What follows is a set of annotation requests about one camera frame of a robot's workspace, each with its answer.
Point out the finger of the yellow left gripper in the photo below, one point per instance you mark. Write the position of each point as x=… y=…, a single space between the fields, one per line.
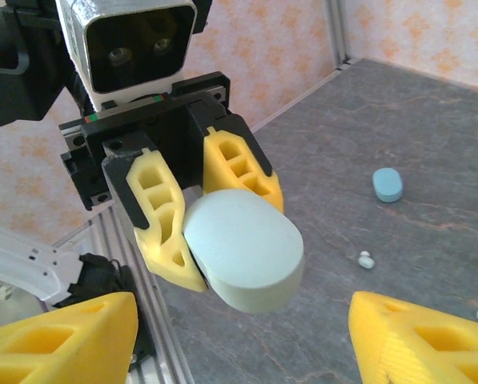
x=140 y=224
x=218 y=160

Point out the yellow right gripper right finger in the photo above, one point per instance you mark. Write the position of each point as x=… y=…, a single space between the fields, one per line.
x=402 y=348

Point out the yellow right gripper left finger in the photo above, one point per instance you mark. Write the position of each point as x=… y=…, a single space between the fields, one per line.
x=62 y=352

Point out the pale mint earbud charging case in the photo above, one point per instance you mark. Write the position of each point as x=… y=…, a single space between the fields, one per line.
x=242 y=248

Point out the blue earbud charging case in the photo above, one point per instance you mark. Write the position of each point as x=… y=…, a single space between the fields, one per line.
x=387 y=186

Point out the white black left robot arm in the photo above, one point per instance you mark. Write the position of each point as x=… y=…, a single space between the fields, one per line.
x=18 y=264

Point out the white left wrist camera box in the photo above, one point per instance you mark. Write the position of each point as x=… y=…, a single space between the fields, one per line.
x=142 y=40

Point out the aluminium corner post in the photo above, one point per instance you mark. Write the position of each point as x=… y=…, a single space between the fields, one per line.
x=338 y=32

